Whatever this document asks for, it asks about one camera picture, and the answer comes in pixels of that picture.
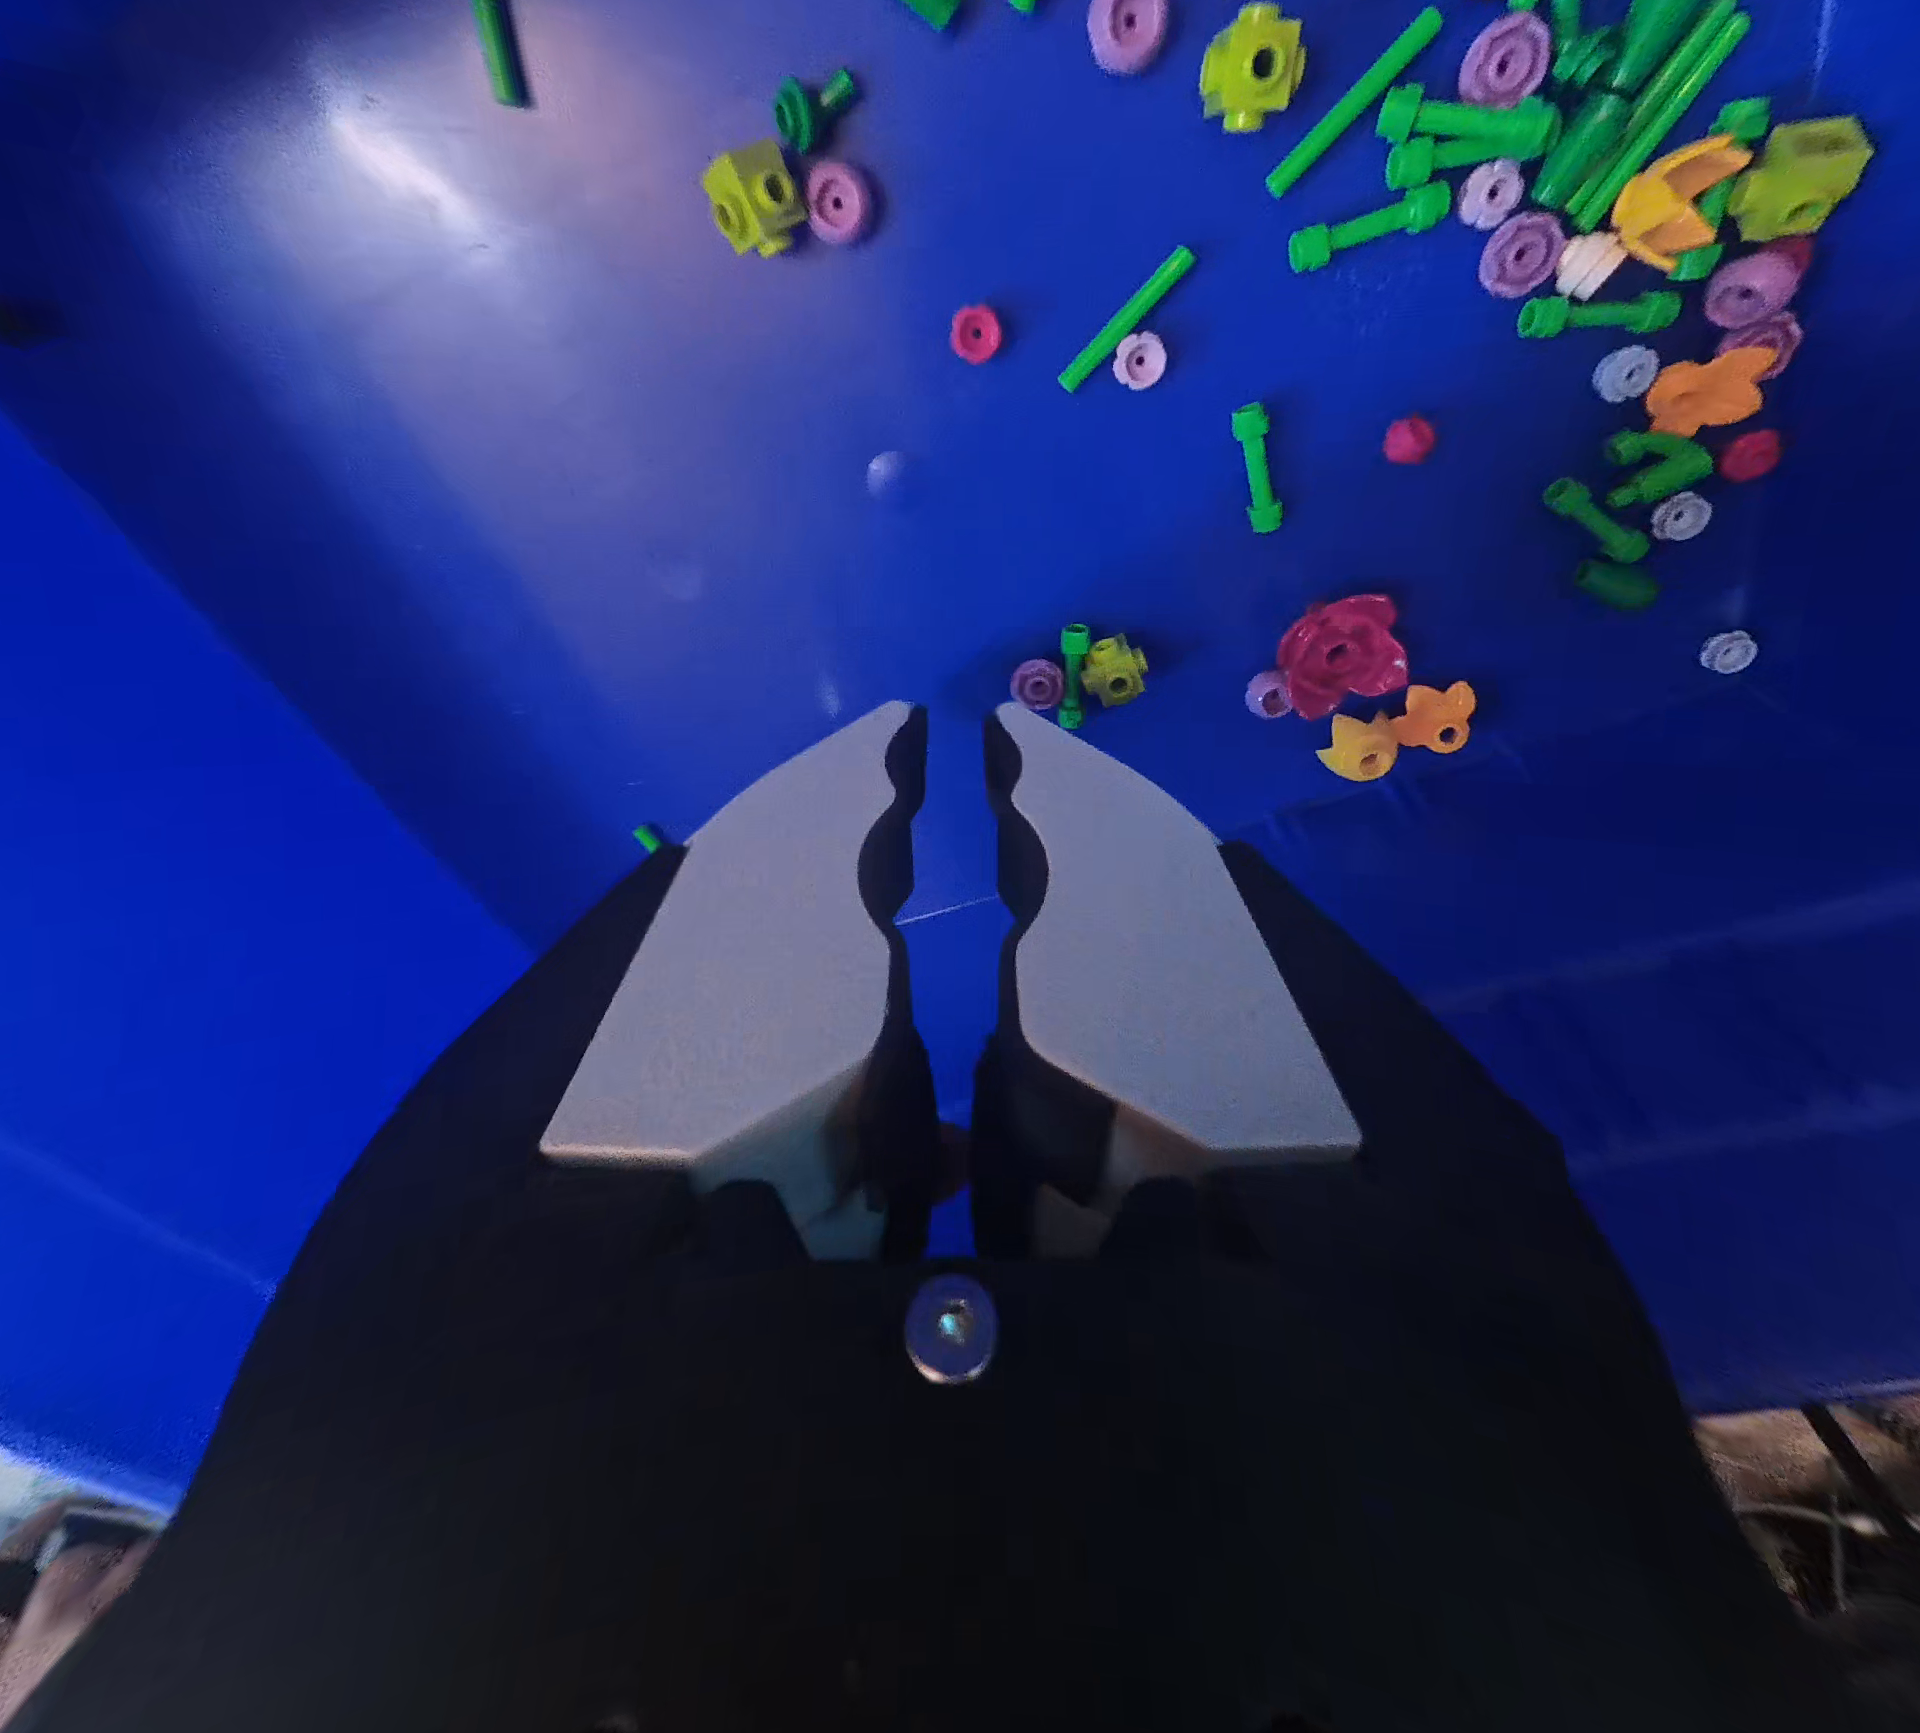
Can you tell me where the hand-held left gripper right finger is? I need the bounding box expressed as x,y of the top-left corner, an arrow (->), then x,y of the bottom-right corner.
970,698 -> 1366,1266

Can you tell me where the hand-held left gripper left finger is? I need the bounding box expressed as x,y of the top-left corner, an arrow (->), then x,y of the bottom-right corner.
537,698 -> 946,1261

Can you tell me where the blue plastic bin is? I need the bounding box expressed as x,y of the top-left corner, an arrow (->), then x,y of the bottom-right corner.
0,0 -> 1920,1515

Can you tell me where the pile of small lego pieces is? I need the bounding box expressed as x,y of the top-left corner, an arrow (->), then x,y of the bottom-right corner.
695,0 -> 1877,790

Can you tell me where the dark red lego flower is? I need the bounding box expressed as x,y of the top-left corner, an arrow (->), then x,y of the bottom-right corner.
1277,590 -> 1413,727

